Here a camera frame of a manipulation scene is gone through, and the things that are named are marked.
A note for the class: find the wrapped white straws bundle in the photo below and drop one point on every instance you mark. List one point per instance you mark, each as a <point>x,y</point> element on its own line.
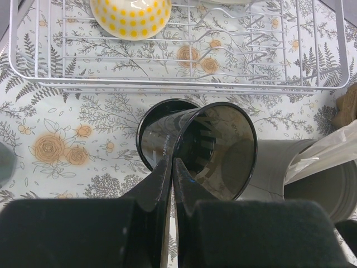
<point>328,152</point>

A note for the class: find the grey cylindrical straw holder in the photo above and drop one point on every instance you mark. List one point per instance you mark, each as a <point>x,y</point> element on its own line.
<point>285,170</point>

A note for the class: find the grey-green ceramic mug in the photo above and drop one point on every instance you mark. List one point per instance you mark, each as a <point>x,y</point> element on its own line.
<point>7,164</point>

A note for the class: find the yellow polka dot bowl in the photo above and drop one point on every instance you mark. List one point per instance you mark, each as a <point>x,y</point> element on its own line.
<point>131,16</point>

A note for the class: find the white wire dish rack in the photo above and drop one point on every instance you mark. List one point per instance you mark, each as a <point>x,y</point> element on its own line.
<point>261,47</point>

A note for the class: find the brown cardboard cup carrier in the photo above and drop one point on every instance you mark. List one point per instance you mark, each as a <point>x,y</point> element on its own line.
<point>346,106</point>

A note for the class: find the stack of black cups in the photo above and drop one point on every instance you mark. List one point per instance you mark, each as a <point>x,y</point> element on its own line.
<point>160,128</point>

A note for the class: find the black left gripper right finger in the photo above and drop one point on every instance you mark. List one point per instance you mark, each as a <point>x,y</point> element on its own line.
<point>217,233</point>

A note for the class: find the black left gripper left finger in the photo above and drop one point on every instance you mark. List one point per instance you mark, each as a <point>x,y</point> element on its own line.
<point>129,231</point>

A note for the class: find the floral patterned table mat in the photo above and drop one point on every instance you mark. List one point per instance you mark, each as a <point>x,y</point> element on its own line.
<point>83,145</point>

